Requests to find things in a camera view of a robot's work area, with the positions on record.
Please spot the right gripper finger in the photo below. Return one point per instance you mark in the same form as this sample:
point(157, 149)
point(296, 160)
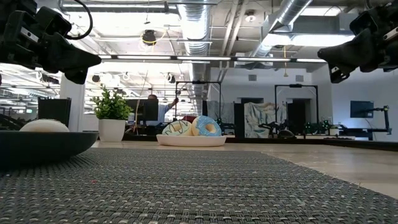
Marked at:
point(348, 51)
point(339, 74)

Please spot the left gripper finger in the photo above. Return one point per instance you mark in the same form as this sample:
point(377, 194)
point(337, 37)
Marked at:
point(76, 77)
point(68, 57)

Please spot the white donut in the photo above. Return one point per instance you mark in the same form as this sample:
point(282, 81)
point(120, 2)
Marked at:
point(45, 126)

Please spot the large blue frosted donut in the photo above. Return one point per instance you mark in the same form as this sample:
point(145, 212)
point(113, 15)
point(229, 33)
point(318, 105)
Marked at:
point(199, 124)

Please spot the white building column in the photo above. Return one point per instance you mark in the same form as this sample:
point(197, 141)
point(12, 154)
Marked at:
point(73, 102)

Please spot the linear ceiling light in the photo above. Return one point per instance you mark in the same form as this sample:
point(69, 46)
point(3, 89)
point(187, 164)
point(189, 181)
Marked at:
point(311, 60)
point(143, 57)
point(264, 59)
point(202, 58)
point(105, 57)

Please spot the yellow hanging pendant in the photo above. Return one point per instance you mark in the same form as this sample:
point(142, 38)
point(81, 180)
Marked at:
point(285, 74)

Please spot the small white background pot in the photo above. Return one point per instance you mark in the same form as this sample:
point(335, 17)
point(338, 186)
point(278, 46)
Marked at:
point(334, 131)

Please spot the dark background table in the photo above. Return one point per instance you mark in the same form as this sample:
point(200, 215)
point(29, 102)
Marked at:
point(357, 130)

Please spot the green plant in white pot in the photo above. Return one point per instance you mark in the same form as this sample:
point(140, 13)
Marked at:
point(111, 130)

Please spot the dark grey round plate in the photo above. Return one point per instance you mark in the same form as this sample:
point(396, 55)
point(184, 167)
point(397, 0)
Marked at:
point(40, 149)

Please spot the black ceiling speaker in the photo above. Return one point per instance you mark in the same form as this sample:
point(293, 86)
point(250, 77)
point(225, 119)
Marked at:
point(149, 36)

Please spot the pale draped cloth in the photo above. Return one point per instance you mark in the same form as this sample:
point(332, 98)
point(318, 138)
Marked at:
point(262, 116)

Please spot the person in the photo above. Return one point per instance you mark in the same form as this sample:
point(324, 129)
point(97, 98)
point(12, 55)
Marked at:
point(163, 110)

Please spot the white ceiling detector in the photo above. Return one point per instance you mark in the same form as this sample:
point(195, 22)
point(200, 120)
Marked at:
point(250, 17)

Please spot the black partition panel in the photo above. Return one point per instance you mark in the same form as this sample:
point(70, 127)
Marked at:
point(238, 121)

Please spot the white round plate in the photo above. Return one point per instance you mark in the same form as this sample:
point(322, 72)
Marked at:
point(191, 141)

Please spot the grey woven placemat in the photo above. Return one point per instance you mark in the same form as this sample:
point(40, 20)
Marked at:
point(186, 193)

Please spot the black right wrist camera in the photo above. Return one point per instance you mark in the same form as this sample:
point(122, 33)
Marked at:
point(362, 23)

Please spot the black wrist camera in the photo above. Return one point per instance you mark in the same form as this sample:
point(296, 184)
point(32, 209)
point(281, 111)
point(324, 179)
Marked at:
point(54, 20)
point(362, 23)

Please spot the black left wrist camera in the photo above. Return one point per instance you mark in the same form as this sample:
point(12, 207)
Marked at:
point(54, 20)

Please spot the grey wall vent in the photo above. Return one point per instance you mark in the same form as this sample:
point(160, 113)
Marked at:
point(252, 77)
point(299, 78)

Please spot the wall mounted screen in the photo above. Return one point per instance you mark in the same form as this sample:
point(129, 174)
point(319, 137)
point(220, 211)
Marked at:
point(362, 109)

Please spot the silver spiral ceiling duct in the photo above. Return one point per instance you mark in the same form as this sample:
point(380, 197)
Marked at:
point(289, 12)

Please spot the black aluminium table frame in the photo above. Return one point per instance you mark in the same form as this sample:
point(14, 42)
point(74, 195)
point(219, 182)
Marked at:
point(357, 144)

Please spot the grey ceiling duct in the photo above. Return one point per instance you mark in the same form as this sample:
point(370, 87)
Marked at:
point(196, 18)

